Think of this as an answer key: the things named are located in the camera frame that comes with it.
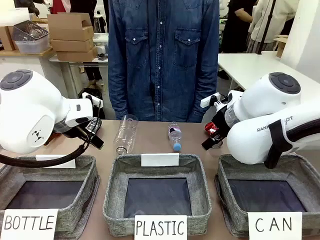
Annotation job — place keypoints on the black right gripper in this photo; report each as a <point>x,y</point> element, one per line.
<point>221,123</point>

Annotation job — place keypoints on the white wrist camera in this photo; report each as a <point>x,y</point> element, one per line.
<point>208,101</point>
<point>87,95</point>

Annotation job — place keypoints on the grey fabric basket bottle label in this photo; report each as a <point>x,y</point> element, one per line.
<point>85,180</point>

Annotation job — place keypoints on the open cardboard box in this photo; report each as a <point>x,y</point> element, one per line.
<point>70,27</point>

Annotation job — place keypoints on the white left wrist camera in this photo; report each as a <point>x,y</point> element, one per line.
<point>87,95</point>

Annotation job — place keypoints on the white foam block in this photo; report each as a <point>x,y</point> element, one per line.
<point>15,16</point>

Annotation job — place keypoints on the grey fabric basket can label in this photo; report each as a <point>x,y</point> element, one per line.
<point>225,180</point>

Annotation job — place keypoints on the bystander in black clothes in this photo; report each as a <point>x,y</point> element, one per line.
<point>237,25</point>

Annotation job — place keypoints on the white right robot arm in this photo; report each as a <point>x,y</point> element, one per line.
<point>250,140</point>

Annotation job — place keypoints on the white side table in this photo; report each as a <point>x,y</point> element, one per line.
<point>75,75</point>

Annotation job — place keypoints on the bystander in white clothes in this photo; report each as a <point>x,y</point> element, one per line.
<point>270,22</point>

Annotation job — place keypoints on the white paper label PLASTIC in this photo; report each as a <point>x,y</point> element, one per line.
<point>160,227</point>

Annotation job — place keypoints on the black stand pole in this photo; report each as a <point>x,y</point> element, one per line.
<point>268,25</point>

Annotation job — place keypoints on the grey fabric basket plastic label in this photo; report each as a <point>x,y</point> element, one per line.
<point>115,190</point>

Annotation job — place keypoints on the white paper label CAN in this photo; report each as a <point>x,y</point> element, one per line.
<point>275,225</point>

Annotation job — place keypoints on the blank white card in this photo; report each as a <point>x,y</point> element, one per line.
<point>57,163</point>
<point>160,160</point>

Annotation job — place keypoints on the white paper label BOTTLE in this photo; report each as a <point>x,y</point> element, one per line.
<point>27,222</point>

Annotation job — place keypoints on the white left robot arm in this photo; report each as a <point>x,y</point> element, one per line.
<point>25,112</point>

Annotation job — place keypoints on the clear plastic storage container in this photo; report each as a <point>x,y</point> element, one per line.
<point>32,40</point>

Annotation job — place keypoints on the small blue-capped water bottle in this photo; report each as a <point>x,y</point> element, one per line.
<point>175,136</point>

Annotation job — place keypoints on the small cardboard box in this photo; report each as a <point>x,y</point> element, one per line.
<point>6,37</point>

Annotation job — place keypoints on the crushed red can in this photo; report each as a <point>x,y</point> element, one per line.
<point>210,128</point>

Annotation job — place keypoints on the black bag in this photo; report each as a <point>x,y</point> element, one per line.
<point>93,93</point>

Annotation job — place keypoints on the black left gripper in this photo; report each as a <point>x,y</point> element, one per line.
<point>75,131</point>

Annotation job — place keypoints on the large clear plastic bottle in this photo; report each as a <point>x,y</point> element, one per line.
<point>125,137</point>

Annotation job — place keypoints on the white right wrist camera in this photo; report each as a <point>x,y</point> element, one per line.
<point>208,101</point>

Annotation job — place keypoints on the flat closed cardboard box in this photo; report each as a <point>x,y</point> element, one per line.
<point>72,45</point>
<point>75,55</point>

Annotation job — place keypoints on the folded cardboard box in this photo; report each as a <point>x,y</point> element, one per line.
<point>281,45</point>

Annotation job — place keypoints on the person torso denim shirt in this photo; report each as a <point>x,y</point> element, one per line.
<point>162,62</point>

